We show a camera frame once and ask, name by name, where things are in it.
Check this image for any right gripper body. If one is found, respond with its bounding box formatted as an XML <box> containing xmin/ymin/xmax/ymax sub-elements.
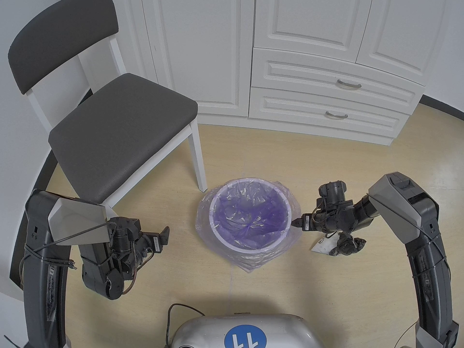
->
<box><xmin>302</xmin><ymin>212</ymin><xmax>328</xmax><ymax>233</ymax></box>

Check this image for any grey and white chair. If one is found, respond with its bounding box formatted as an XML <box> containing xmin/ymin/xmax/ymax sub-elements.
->
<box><xmin>8</xmin><ymin>0</ymin><xmax>208</xmax><ymax>242</ymax></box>

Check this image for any white trash bin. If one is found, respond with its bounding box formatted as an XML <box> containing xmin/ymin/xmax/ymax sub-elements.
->
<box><xmin>210</xmin><ymin>183</ymin><xmax>292</xmax><ymax>254</ymax></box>

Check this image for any purple plastic bag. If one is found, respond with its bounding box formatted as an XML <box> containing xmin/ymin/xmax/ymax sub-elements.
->
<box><xmin>196</xmin><ymin>177</ymin><xmax>301</xmax><ymax>274</ymax></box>

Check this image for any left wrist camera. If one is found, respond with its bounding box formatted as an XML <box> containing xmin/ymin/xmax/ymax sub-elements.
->
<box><xmin>115</xmin><ymin>217</ymin><xmax>142</xmax><ymax>235</ymax></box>

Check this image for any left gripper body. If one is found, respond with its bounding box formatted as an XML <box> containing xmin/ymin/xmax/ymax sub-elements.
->
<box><xmin>139</xmin><ymin>232</ymin><xmax>164</xmax><ymax>256</ymax></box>

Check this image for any black plastic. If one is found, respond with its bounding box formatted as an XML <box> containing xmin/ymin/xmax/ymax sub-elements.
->
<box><xmin>328</xmin><ymin>231</ymin><xmax>367</xmax><ymax>257</ymax></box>

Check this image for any white printed wrapper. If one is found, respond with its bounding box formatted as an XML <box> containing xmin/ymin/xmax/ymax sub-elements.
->
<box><xmin>311</xmin><ymin>236</ymin><xmax>341</xmax><ymax>256</ymax></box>

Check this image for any white wardrobe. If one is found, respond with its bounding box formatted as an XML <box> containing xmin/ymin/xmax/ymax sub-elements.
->
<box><xmin>58</xmin><ymin>0</ymin><xmax>448</xmax><ymax>147</ymax></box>

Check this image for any black cable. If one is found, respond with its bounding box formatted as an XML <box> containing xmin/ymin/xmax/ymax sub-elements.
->
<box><xmin>165</xmin><ymin>303</ymin><xmax>207</xmax><ymax>348</ymax></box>
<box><xmin>398</xmin><ymin>321</ymin><xmax>417</xmax><ymax>348</ymax></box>

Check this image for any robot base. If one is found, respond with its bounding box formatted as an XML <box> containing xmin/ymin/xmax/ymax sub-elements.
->
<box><xmin>170</xmin><ymin>314</ymin><xmax>323</xmax><ymax>348</ymax></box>

